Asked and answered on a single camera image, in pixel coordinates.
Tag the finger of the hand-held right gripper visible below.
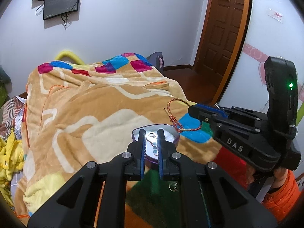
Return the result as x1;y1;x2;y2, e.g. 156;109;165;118
196;103;260;122
188;105;262;134

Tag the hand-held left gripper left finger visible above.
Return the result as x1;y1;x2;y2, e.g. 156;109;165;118
27;129;146;228

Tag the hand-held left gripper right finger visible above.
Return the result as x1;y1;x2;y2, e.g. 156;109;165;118
157;128;279;228

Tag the purple jewelry dish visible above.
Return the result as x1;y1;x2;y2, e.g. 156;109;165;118
132;123;180;163

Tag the red woven rope bracelet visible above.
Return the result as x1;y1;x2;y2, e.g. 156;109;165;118
164;98;202;134

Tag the person's right forearm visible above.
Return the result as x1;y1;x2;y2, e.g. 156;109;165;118
260;167;301;222

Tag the brown wooden door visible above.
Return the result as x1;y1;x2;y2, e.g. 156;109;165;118
193;0;246;82
192;0;253;105

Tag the printed fleece blanket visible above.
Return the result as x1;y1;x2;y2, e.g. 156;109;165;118
20;52;249;228

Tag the dark grey bag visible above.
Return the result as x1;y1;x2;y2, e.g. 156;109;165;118
145;52;165;74

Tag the yellow foam cushion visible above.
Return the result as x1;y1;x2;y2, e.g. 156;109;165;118
55;50;86;65

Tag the yellow cloth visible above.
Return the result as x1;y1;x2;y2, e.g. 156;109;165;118
0;128;25;211

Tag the striped patterned cloth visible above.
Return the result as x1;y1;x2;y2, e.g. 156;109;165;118
0;96;27;139

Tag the green dark pillow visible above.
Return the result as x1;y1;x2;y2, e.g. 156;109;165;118
0;65;11;111

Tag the pink wall sticker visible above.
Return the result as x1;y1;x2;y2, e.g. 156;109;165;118
244;42;272;86

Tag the white wall label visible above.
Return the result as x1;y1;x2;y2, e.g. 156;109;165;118
267;7;285;24

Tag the small black wall monitor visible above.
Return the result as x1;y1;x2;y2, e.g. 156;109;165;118
43;0;81;21

